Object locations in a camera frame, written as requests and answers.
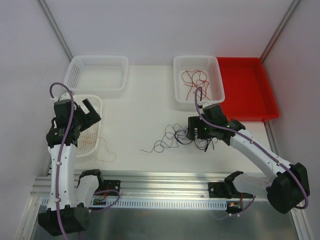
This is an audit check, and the white rectangular basket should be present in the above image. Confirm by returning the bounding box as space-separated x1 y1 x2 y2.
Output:
63 55 129 99
173 55 226 111

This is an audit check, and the red plastic tray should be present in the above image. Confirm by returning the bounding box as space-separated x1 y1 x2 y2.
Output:
217 57 279 122

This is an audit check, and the white oval basket left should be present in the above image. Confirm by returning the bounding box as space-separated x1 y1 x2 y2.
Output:
73 94 103 158

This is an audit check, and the white rectangular basket centre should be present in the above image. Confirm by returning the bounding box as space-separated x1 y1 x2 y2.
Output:
173 55 226 111

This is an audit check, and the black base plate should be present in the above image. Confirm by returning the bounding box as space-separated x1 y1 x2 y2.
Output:
207 182 253 199
95 179 121 196

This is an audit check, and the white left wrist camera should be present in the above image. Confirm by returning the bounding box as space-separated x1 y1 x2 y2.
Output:
51 92 71 102

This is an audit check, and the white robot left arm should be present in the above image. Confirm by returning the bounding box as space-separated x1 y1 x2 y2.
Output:
38 97 105 237

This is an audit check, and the aluminium mounting rail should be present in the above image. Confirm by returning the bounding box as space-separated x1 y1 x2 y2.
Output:
30 171 276 201

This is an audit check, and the multicolour wire bundle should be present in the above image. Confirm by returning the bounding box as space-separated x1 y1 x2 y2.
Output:
140 122 218 154

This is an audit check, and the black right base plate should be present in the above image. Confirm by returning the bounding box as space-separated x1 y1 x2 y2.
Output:
207 182 253 199

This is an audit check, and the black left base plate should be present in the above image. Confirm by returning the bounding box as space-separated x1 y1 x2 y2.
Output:
95 179 121 196

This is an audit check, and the long red wire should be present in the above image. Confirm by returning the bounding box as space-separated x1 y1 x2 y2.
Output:
180 69 210 102

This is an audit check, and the white rectangular basket back left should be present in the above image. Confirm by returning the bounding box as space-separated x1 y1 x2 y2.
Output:
63 55 129 99

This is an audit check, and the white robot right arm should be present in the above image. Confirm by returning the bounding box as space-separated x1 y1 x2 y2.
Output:
187 102 310 214

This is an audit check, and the white slotted cable duct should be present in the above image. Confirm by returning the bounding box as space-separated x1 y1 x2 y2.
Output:
39 196 228 210

